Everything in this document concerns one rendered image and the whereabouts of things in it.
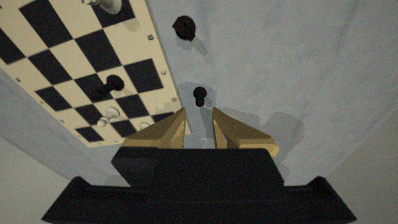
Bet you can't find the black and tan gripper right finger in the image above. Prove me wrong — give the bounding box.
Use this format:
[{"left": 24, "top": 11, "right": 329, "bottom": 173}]
[{"left": 212, "top": 107, "right": 279, "bottom": 159}]

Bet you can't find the white pawn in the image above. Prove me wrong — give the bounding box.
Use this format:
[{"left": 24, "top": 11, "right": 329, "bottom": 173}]
[
  {"left": 139, "top": 122, "right": 150, "bottom": 130},
  {"left": 97, "top": 107, "right": 120, "bottom": 127}
]

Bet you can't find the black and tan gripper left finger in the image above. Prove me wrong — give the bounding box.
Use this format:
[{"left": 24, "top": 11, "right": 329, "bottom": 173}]
[{"left": 120, "top": 107, "right": 186, "bottom": 148}]

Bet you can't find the black and cream chessboard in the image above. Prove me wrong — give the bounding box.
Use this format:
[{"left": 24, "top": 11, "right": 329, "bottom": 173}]
[{"left": 0, "top": 0, "right": 183, "bottom": 148}]

